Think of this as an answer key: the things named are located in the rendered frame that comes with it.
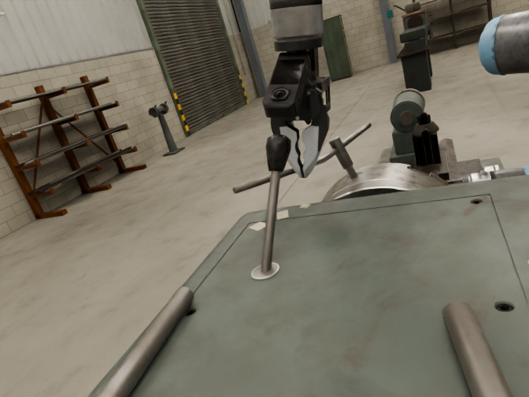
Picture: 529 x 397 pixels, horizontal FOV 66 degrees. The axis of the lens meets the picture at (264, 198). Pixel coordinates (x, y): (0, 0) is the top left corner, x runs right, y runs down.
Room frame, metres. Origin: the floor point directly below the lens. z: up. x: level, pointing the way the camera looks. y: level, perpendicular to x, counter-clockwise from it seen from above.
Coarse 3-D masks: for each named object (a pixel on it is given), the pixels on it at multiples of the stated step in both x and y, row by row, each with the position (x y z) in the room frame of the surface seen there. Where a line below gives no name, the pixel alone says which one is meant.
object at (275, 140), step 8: (272, 136) 0.49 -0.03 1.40; (280, 136) 0.49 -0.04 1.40; (272, 144) 0.48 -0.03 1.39; (280, 144) 0.48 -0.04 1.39; (288, 144) 0.49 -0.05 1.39; (272, 152) 0.48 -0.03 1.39; (280, 152) 0.48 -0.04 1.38; (288, 152) 0.49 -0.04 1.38; (272, 160) 0.48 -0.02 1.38; (280, 160) 0.48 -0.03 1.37; (272, 168) 0.48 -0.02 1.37; (280, 168) 0.48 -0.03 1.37
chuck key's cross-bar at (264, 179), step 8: (360, 128) 0.78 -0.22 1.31; (352, 136) 0.76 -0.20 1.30; (344, 144) 0.75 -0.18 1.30; (328, 152) 0.73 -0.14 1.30; (336, 152) 0.73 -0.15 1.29; (320, 160) 0.71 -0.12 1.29; (264, 176) 0.66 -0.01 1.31; (280, 176) 0.67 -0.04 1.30; (240, 184) 0.63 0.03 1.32; (248, 184) 0.63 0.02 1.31; (256, 184) 0.64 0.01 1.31
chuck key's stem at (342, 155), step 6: (336, 138) 0.74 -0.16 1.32; (330, 144) 0.75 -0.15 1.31; (336, 144) 0.74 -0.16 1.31; (342, 144) 0.74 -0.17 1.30; (342, 150) 0.74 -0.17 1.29; (336, 156) 0.74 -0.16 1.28; (342, 156) 0.73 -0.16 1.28; (348, 156) 0.74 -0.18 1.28; (342, 162) 0.74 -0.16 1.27; (348, 162) 0.73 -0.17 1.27; (342, 168) 0.74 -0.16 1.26; (348, 168) 0.73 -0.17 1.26; (354, 174) 0.73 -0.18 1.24
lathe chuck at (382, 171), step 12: (360, 168) 0.77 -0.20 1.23; (372, 168) 0.74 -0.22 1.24; (384, 168) 0.73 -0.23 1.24; (396, 168) 0.72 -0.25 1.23; (408, 168) 0.73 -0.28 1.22; (360, 180) 0.70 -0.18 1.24; (408, 180) 0.66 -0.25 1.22; (420, 180) 0.67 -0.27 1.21; (432, 180) 0.68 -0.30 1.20; (444, 180) 0.71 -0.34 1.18; (336, 192) 0.71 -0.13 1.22
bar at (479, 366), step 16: (448, 304) 0.27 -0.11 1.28; (464, 304) 0.26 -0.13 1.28; (448, 320) 0.25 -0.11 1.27; (464, 320) 0.24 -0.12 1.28; (464, 336) 0.23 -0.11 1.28; (480, 336) 0.23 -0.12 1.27; (464, 352) 0.22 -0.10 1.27; (480, 352) 0.21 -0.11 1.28; (464, 368) 0.21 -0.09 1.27; (480, 368) 0.20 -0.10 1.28; (496, 368) 0.20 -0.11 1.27; (480, 384) 0.19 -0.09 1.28; (496, 384) 0.18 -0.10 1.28
